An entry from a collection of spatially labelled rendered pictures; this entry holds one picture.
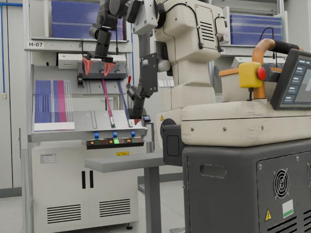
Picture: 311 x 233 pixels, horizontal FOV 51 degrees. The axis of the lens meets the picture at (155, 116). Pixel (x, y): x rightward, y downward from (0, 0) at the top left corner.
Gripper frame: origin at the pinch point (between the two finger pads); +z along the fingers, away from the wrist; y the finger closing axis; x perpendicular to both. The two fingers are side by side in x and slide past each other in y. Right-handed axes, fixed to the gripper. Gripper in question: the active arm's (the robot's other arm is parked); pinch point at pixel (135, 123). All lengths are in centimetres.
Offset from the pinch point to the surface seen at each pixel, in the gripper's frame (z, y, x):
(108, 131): 7.9, 14.8, -3.0
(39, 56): 9, 55, -89
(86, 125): 9.0, 26.9, -10.2
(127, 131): 9.0, 2.7, -3.0
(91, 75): 4, 19, -57
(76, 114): 8.8, 32.2, -19.8
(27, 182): 29, 61, 14
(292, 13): 16, -273, -230
